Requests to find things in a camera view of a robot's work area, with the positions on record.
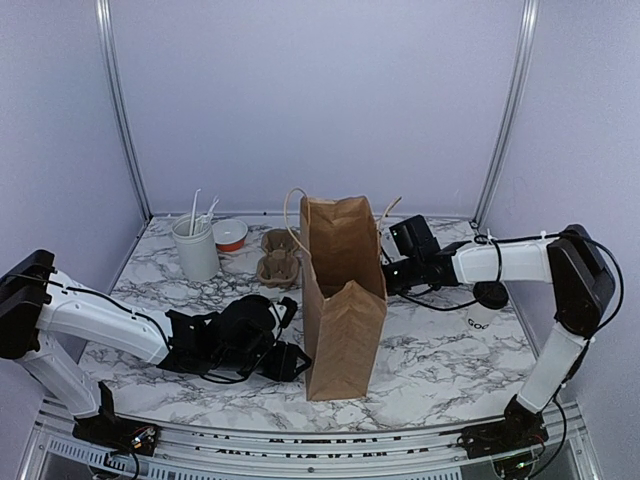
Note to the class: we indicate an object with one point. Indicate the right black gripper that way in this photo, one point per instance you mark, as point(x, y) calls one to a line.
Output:
point(397, 292)

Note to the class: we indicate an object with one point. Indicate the white utensil holder cup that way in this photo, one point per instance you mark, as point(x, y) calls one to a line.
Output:
point(197, 253)

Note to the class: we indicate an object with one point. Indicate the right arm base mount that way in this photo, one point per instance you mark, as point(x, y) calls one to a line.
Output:
point(520, 428)

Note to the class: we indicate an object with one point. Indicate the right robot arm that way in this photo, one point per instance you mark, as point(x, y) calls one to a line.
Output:
point(583, 274)

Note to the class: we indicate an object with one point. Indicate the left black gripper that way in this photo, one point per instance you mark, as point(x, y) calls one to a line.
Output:
point(283, 369)

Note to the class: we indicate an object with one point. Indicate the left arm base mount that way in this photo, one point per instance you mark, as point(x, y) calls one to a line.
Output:
point(107, 429)

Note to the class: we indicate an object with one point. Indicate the right aluminium frame post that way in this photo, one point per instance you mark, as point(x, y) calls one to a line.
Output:
point(515, 92)

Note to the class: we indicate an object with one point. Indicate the black plastic cup lid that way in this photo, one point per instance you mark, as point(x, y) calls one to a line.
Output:
point(491, 294)

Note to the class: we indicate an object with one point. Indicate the white paper coffee cup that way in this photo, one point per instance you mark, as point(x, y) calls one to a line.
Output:
point(480, 316)

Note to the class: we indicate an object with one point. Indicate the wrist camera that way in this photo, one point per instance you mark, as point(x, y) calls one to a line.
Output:
point(386, 258)
point(287, 309)

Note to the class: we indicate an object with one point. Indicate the aluminium frame post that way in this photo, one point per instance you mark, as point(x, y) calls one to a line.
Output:
point(515, 92)
point(108, 46)

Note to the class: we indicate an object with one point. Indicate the cardboard cup carrier tray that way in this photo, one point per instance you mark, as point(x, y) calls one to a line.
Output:
point(279, 266)

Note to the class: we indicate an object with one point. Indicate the aluminium front rail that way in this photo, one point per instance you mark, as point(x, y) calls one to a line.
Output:
point(189, 452)

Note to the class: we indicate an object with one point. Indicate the left aluminium frame post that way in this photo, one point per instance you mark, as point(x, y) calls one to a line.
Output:
point(108, 46)

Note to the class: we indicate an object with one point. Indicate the brown paper bag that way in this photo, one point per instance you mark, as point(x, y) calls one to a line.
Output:
point(344, 295)

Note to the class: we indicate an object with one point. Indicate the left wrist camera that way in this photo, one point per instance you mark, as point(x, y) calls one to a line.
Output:
point(287, 309)

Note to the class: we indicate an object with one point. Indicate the orange white bowl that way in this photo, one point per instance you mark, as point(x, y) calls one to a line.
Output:
point(229, 234)

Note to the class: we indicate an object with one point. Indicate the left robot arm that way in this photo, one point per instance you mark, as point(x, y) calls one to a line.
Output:
point(39, 301)

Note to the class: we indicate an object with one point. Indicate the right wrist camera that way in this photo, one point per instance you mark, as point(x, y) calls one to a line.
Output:
point(386, 258)

